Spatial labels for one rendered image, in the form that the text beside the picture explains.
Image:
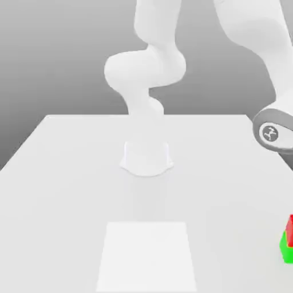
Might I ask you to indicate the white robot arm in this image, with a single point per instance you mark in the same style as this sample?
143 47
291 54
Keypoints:
146 68

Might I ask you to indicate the small red cube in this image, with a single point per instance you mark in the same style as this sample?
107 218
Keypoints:
290 231

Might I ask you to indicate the small green cube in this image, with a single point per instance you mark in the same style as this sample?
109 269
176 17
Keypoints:
285 248

